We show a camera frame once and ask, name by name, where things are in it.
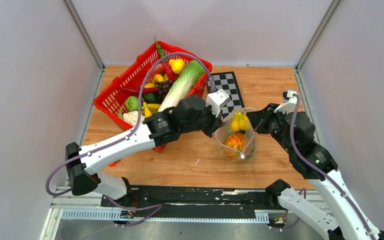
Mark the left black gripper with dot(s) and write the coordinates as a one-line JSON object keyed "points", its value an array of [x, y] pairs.
{"points": [[216, 123]]}

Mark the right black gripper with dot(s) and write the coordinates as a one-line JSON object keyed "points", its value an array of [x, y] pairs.
{"points": [[258, 118]]}

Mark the yellow banana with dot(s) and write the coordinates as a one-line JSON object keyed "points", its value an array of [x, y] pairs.
{"points": [[239, 122]]}

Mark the clear zip top bag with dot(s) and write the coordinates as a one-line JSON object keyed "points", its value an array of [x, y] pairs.
{"points": [[250, 145]]}

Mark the orange toy pineapple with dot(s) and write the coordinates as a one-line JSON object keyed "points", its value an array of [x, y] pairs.
{"points": [[233, 145]]}

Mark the green chili pepper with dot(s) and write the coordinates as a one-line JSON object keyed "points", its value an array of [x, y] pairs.
{"points": [[159, 47]]}

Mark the red plastic basket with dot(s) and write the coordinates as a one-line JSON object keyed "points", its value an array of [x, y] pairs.
{"points": [[111, 100]]}

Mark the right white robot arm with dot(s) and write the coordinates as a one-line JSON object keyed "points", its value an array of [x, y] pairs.
{"points": [[346, 220]]}

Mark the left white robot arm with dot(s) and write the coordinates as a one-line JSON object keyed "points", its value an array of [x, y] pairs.
{"points": [[85, 163]]}

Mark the long green cabbage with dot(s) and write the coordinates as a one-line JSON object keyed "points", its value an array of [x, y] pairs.
{"points": [[183, 85]]}

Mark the dark purple grapes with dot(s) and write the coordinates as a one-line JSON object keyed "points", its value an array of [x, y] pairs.
{"points": [[163, 89]]}

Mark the red chili pepper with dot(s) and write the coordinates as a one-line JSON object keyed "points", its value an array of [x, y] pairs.
{"points": [[169, 72]]}

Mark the black white checkerboard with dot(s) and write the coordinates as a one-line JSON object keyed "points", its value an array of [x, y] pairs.
{"points": [[228, 82]]}

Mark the yellow mango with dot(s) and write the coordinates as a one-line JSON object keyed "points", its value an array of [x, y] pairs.
{"points": [[158, 78]]}

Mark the white cauliflower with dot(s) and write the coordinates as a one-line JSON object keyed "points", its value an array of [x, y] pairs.
{"points": [[132, 117]]}

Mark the small green round cabbage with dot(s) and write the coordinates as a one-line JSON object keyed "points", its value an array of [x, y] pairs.
{"points": [[131, 103]]}

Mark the small orange block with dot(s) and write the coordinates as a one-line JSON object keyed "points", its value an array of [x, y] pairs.
{"points": [[113, 163]]}

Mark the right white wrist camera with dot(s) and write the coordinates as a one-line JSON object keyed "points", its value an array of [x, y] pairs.
{"points": [[289, 102]]}

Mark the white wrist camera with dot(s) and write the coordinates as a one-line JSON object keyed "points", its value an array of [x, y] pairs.
{"points": [[289, 102], [217, 100]]}

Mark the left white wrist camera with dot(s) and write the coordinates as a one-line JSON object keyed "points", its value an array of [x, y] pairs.
{"points": [[217, 100]]}

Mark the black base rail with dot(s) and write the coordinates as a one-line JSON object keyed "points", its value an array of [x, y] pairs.
{"points": [[178, 204]]}

